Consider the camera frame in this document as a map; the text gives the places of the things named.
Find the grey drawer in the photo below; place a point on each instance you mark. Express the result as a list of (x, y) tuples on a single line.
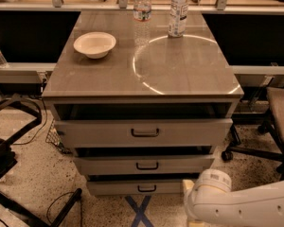
[(148, 187), (128, 165), (142, 133)]

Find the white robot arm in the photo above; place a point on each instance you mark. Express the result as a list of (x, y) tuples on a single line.
[(211, 199)]

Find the grey three-drawer cabinet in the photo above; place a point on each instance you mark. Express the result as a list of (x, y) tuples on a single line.
[(168, 78)]

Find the white paper bowl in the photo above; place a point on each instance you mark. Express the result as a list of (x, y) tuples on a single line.
[(95, 45)]

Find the left clear water bottle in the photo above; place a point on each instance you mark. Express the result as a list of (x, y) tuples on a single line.
[(142, 10)]

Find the clear water bottle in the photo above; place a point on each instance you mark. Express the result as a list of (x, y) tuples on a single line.
[(142, 10), (177, 18)]

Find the right clear water bottle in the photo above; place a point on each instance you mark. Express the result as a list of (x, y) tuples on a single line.
[(177, 18)]

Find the black office chair right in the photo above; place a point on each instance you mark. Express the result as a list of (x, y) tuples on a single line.
[(273, 123)]

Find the black chair left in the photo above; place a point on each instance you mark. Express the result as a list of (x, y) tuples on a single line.
[(8, 161)]

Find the wire mesh basket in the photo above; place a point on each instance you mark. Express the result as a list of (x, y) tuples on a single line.
[(54, 140)]

